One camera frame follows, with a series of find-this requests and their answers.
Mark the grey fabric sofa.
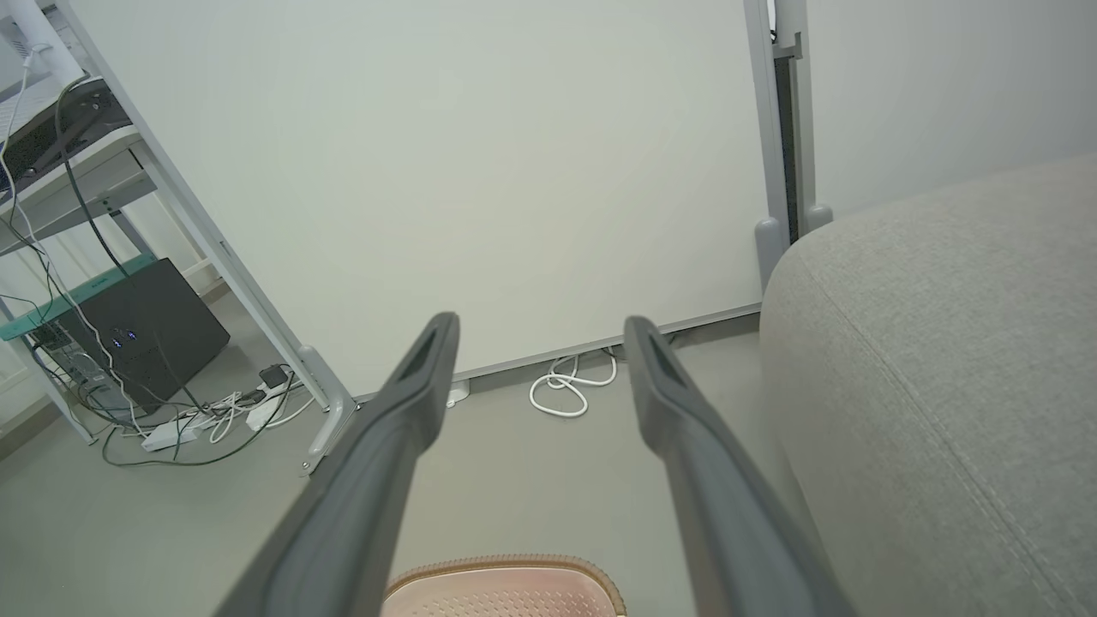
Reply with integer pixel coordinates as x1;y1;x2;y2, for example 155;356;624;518
758;154;1097;617

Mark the white partition panel grey frame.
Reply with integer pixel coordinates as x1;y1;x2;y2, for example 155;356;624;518
774;0;1097;239
7;0;794;477

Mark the white power strip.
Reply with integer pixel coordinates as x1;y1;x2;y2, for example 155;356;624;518
141;420;204;453
100;368;297;470
243;390;291;431

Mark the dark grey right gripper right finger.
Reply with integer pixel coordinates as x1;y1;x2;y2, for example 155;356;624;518
623;315;858;617

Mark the black computer tower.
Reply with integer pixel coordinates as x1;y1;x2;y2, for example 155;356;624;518
30;257;231;418

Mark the black device on desk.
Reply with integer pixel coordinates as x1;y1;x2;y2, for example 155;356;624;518
0;79;131;205

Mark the white brown-rimmed laundry basket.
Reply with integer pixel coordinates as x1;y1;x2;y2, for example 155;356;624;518
381;554;627;617

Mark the thin white hanging cable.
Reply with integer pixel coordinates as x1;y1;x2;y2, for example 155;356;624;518
0;43;147;434

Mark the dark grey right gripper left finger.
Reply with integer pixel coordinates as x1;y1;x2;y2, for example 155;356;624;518
214;312;462;617

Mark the teal shelf board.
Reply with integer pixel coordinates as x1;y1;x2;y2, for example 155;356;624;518
0;252;160;343

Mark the coiled white cable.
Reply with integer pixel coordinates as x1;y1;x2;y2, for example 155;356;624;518
528;347;619;420

